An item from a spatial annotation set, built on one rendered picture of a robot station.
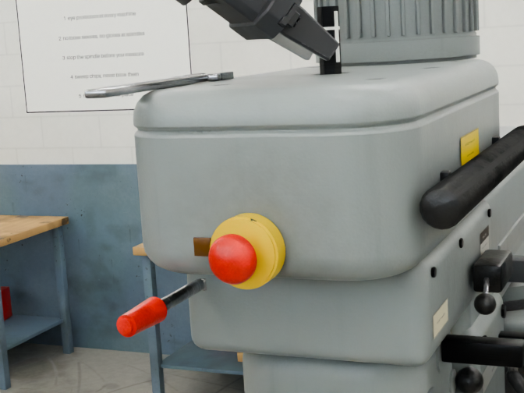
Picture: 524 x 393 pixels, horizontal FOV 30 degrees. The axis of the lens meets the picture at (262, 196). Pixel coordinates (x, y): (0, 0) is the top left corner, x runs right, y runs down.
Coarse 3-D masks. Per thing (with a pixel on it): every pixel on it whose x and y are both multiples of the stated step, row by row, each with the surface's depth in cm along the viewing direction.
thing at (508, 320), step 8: (512, 288) 138; (520, 288) 139; (504, 296) 138; (512, 296) 139; (520, 296) 139; (512, 304) 139; (520, 304) 139; (512, 312) 138; (520, 312) 138; (504, 320) 135; (512, 320) 134; (520, 320) 134; (504, 328) 134; (512, 328) 133; (520, 328) 133; (520, 368) 133; (512, 392) 134
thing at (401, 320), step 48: (480, 240) 108; (288, 288) 90; (336, 288) 88; (384, 288) 86; (432, 288) 87; (192, 336) 96; (240, 336) 93; (288, 336) 91; (336, 336) 89; (384, 336) 87; (432, 336) 87
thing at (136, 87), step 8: (224, 72) 99; (232, 72) 99; (152, 80) 88; (160, 80) 87; (168, 80) 88; (176, 80) 89; (184, 80) 91; (192, 80) 92; (200, 80) 94; (208, 80) 96; (216, 80) 96; (96, 88) 79; (104, 88) 78; (112, 88) 79; (120, 88) 80; (128, 88) 81; (136, 88) 82; (144, 88) 84; (152, 88) 85; (160, 88) 86; (88, 96) 78; (96, 96) 78; (104, 96) 78; (112, 96) 79
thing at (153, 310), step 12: (180, 288) 90; (192, 288) 91; (204, 288) 93; (144, 300) 85; (156, 300) 85; (168, 300) 87; (180, 300) 89; (132, 312) 82; (144, 312) 83; (156, 312) 84; (120, 324) 81; (132, 324) 81; (144, 324) 82
